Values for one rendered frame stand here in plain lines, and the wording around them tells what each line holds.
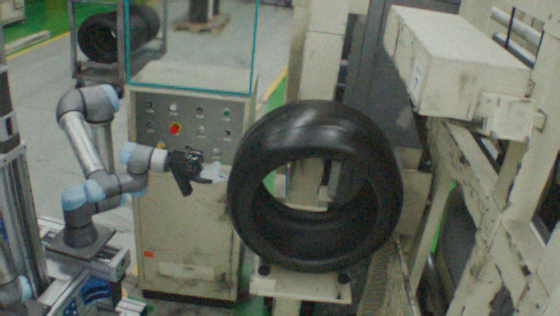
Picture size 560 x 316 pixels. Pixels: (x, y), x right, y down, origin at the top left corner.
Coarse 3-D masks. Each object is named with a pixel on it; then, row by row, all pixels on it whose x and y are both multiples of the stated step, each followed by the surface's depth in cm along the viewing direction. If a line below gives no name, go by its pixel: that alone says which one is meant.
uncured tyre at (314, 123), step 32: (256, 128) 156; (288, 128) 144; (320, 128) 142; (352, 128) 145; (256, 160) 145; (288, 160) 143; (352, 160) 143; (384, 160) 146; (256, 192) 181; (384, 192) 148; (256, 224) 177; (288, 224) 187; (320, 224) 187; (352, 224) 184; (384, 224) 154; (288, 256) 162; (320, 256) 175; (352, 256) 160
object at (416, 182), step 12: (396, 156) 191; (408, 156) 199; (420, 156) 198; (408, 168) 201; (420, 168) 197; (408, 180) 182; (420, 180) 182; (408, 192) 185; (420, 192) 185; (408, 204) 187; (420, 204) 187; (408, 216) 190; (420, 216) 190; (408, 228) 193
